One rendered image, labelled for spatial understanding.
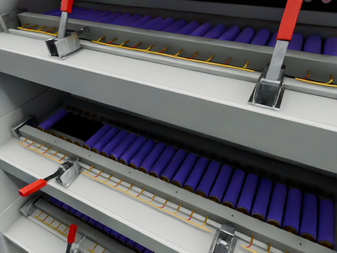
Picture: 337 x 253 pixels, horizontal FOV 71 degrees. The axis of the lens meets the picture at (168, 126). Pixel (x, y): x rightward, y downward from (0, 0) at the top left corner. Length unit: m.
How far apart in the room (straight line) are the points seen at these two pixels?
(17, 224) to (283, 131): 0.59
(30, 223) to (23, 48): 0.40
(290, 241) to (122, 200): 0.23
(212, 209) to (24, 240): 0.44
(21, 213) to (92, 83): 0.44
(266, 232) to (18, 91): 0.50
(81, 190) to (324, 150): 0.33
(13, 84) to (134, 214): 0.34
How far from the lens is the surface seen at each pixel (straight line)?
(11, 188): 0.63
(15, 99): 0.56
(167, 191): 0.36
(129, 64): 0.31
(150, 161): 0.40
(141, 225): 0.36
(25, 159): 0.51
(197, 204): 0.35
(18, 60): 0.42
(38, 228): 0.65
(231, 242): 0.33
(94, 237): 0.56
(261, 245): 0.35
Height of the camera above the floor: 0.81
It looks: 21 degrees down
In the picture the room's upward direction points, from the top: 8 degrees clockwise
